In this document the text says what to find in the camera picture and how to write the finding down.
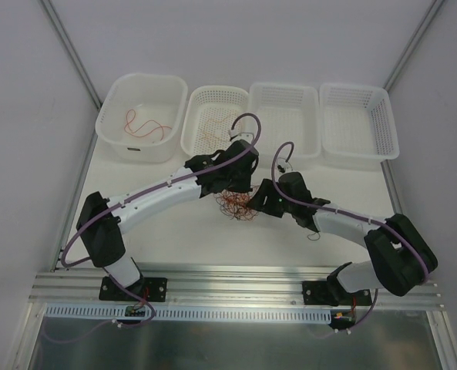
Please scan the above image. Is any right frame post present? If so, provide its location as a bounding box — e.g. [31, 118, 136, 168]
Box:
[382, 0, 448, 93]

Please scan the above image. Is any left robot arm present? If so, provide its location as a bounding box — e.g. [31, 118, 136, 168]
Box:
[76, 140, 259, 300]

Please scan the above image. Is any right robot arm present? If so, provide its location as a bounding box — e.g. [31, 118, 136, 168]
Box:
[247, 172, 439, 307]

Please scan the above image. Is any frame post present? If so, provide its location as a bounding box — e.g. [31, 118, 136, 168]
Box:
[382, 0, 448, 93]
[39, 0, 102, 109]

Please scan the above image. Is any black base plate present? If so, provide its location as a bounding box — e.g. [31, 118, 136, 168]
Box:
[301, 281, 372, 307]
[99, 276, 168, 302]

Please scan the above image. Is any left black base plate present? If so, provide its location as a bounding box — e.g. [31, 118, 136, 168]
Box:
[99, 276, 168, 302]

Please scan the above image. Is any red orange wire ball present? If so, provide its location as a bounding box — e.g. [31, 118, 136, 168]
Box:
[213, 190, 258, 221]

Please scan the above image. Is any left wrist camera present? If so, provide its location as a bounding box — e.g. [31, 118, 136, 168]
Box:
[228, 130, 254, 143]

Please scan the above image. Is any left frame post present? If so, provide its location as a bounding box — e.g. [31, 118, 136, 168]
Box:
[39, 0, 102, 109]

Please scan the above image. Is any white solid plastic tub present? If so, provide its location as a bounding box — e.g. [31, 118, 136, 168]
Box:
[95, 72, 188, 163]

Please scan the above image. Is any orange wire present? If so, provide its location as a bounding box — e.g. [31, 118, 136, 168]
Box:
[197, 111, 237, 150]

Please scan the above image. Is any white slotted basket right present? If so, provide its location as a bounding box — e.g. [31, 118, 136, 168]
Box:
[319, 83, 400, 170]

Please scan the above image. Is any white slotted basket middle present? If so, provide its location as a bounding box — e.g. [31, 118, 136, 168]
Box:
[248, 82, 321, 170]

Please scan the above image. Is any white slotted cable duct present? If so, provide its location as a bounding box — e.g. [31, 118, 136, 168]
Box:
[45, 304, 331, 325]

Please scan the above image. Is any white slotted basket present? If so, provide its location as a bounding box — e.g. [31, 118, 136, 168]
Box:
[248, 82, 321, 170]
[319, 83, 400, 170]

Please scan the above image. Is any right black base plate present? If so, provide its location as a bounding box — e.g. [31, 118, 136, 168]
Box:
[301, 281, 372, 307]

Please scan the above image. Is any white round-hole basket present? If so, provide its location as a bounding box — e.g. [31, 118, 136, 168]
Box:
[180, 86, 248, 157]

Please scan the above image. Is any aluminium mounting rail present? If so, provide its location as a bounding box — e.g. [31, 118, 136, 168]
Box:
[29, 263, 443, 309]

